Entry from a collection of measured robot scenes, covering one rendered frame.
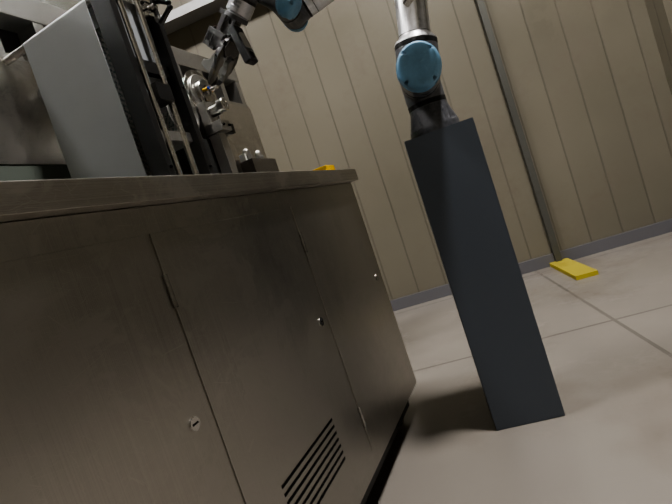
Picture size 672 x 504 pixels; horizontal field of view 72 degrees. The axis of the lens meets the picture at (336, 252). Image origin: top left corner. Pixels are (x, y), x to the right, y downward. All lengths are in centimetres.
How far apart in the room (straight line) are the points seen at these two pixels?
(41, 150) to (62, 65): 25
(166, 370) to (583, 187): 313
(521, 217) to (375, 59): 149
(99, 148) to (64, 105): 15
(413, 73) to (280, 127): 231
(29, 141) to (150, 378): 94
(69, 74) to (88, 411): 95
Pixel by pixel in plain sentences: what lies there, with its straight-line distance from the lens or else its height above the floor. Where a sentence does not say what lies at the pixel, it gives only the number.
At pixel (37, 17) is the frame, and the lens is 177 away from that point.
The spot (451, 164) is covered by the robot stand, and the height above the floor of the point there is 79.
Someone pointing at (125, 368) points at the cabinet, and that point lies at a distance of 70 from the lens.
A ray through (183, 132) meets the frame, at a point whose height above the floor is 106.
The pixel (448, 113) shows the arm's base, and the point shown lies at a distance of 146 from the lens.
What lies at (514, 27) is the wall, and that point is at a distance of 360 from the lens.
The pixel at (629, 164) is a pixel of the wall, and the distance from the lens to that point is 364.
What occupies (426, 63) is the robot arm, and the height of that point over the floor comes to 106.
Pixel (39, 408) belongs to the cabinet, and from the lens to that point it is 63.
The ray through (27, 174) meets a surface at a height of 111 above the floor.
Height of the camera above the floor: 74
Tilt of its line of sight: 3 degrees down
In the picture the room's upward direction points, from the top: 18 degrees counter-clockwise
